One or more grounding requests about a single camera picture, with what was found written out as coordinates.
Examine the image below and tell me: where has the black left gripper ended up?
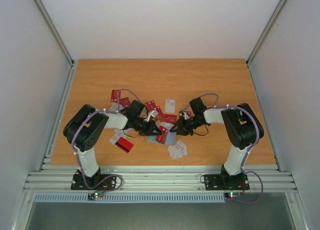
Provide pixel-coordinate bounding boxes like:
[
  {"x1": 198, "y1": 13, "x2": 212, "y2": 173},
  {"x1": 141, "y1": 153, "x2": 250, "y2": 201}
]
[{"x1": 133, "y1": 117, "x2": 163, "y2": 136}]

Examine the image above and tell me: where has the pink leather card holder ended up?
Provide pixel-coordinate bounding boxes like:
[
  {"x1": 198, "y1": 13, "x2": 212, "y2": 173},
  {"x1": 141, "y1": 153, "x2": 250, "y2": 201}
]
[{"x1": 146, "y1": 126, "x2": 176, "y2": 145}]

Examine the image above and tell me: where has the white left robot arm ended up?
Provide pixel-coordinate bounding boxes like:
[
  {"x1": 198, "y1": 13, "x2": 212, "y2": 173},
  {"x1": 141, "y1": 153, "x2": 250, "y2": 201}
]
[{"x1": 63, "y1": 102, "x2": 162, "y2": 189}]

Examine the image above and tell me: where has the white card under arm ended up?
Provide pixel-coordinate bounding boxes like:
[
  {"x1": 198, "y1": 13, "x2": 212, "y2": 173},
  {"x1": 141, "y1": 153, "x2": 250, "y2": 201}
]
[{"x1": 109, "y1": 129, "x2": 128, "y2": 145}]

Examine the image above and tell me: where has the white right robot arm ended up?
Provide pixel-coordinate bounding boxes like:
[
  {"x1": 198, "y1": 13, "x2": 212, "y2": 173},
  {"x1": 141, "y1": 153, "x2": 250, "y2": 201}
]
[{"x1": 170, "y1": 102, "x2": 264, "y2": 188}]

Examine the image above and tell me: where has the white card pile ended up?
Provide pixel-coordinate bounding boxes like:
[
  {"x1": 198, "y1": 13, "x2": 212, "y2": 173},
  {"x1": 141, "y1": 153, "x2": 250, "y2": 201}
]
[{"x1": 168, "y1": 140, "x2": 188, "y2": 159}]

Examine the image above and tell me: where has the white blossom card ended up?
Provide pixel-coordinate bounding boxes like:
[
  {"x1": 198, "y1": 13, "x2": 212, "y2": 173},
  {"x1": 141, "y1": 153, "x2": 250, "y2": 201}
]
[{"x1": 165, "y1": 99, "x2": 176, "y2": 113}]

